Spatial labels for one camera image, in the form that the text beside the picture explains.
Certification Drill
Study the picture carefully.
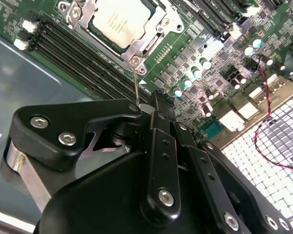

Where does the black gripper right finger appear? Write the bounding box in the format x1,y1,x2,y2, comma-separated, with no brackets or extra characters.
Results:
161,94,293,234

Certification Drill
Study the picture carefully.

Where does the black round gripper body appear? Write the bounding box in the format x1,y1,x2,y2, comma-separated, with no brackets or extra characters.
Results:
38,151,210,234

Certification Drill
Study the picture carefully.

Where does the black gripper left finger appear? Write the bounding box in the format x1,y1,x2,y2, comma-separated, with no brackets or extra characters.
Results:
9,91,181,220

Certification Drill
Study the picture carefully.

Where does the metal socket locking lever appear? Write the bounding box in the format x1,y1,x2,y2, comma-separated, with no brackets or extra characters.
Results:
132,65,140,108

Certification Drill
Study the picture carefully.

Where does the metal socket cover frame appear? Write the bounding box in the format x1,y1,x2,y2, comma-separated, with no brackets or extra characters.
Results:
65,0,176,64

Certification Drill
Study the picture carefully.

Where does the silver topped CPU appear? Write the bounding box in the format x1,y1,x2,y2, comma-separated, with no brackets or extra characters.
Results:
92,0,155,49

